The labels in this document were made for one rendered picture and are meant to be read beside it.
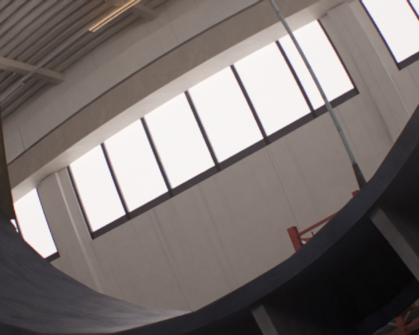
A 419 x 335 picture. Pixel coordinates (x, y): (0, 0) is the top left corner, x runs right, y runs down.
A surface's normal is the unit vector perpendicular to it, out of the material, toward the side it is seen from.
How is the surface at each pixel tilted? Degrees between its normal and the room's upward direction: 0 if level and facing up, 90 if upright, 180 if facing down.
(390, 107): 90
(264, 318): 90
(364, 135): 90
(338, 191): 90
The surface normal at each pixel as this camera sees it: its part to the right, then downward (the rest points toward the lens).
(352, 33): -0.45, -0.09
